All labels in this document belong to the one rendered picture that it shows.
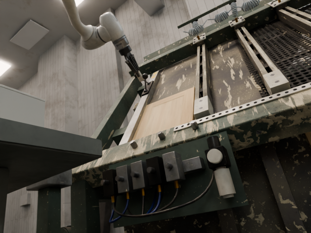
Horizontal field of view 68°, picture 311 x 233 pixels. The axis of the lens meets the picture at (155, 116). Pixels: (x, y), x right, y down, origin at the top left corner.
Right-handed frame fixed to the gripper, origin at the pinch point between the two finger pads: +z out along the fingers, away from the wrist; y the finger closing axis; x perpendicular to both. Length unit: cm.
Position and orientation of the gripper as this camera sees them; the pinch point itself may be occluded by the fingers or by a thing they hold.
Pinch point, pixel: (139, 76)
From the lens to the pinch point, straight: 151.6
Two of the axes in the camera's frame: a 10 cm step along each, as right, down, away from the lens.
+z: 4.5, 7.9, 4.0
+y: -1.7, 5.2, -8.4
